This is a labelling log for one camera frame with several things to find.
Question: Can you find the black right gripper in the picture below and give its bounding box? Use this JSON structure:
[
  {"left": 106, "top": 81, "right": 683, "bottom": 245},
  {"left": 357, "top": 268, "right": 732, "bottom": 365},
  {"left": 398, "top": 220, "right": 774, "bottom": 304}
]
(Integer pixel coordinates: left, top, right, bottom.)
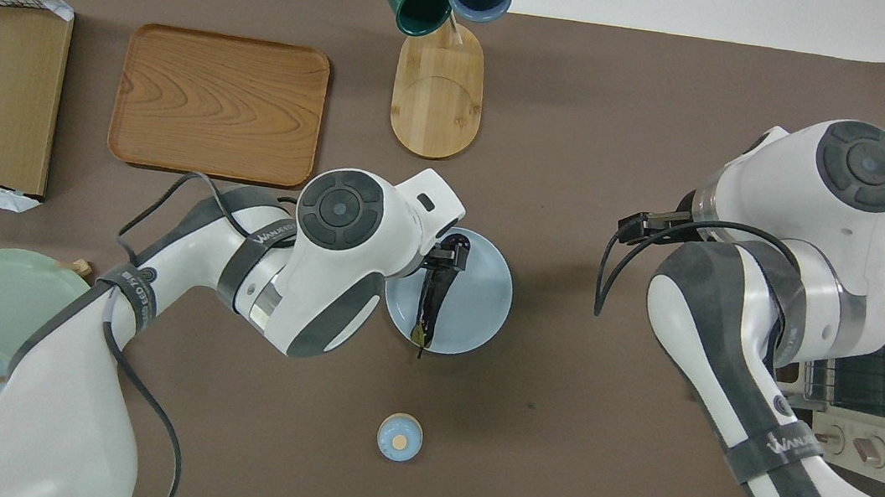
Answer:
[{"left": 617, "top": 204, "right": 700, "bottom": 251}]

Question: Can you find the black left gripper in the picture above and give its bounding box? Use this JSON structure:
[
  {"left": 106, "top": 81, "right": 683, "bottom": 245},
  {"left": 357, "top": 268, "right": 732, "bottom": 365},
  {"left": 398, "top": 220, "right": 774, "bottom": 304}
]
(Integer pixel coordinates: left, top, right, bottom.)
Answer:
[{"left": 420, "top": 238, "right": 470, "bottom": 275}]

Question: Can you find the brown table mat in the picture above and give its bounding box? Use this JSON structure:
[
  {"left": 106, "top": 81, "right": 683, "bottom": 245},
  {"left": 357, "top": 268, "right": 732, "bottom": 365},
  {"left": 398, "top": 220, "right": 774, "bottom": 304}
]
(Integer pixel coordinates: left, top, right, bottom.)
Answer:
[{"left": 0, "top": 0, "right": 885, "bottom": 497}]

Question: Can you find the wooden mug tree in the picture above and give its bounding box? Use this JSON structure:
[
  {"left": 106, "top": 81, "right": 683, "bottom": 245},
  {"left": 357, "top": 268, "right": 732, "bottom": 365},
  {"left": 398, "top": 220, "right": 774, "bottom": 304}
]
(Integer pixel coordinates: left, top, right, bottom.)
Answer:
[{"left": 360, "top": 0, "right": 516, "bottom": 167}]

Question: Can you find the small blue call bell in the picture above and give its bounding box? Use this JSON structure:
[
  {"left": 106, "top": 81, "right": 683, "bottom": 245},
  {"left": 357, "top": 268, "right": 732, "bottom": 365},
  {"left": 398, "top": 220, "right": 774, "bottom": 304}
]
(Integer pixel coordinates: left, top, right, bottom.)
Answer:
[{"left": 374, "top": 411, "right": 426, "bottom": 465}]

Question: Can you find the wooden serving tray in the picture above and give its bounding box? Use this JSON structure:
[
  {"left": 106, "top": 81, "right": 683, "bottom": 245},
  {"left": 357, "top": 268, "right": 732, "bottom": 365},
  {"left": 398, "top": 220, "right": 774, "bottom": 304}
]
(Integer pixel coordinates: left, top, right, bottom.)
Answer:
[{"left": 104, "top": 20, "right": 334, "bottom": 192}]

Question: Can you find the pale green plate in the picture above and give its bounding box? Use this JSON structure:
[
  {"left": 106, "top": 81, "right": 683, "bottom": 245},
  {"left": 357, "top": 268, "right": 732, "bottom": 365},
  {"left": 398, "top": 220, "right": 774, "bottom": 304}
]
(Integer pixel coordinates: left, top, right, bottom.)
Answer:
[{"left": 0, "top": 246, "right": 97, "bottom": 371}]

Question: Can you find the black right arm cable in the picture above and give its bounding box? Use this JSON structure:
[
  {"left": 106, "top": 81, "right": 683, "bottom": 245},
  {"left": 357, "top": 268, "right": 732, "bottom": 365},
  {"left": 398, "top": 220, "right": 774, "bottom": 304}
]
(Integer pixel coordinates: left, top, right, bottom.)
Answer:
[{"left": 589, "top": 207, "right": 800, "bottom": 375}]

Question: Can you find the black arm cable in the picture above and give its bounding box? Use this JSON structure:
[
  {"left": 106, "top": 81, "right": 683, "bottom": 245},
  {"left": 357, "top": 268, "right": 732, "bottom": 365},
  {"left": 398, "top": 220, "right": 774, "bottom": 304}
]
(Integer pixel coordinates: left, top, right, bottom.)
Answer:
[
  {"left": 83, "top": 163, "right": 299, "bottom": 497},
  {"left": 589, "top": 207, "right": 800, "bottom": 375}
]

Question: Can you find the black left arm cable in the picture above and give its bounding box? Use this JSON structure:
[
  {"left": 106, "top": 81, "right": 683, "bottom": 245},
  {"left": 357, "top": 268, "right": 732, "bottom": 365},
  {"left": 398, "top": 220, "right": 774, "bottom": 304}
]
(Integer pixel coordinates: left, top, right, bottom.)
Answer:
[{"left": 83, "top": 163, "right": 299, "bottom": 497}]

